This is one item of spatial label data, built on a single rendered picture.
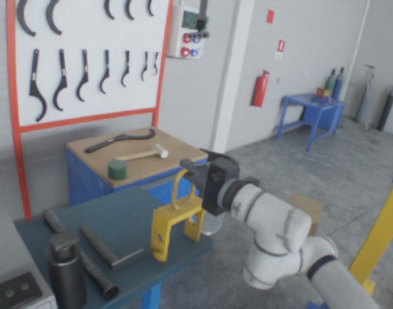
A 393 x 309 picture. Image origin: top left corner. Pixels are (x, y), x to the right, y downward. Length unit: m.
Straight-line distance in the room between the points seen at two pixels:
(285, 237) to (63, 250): 0.44
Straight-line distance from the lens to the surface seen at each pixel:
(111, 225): 0.95
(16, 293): 0.62
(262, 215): 0.58
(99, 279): 0.74
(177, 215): 0.75
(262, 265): 0.64
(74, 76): 2.39
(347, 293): 0.66
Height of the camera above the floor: 1.67
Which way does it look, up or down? 24 degrees down
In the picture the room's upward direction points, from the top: 10 degrees clockwise
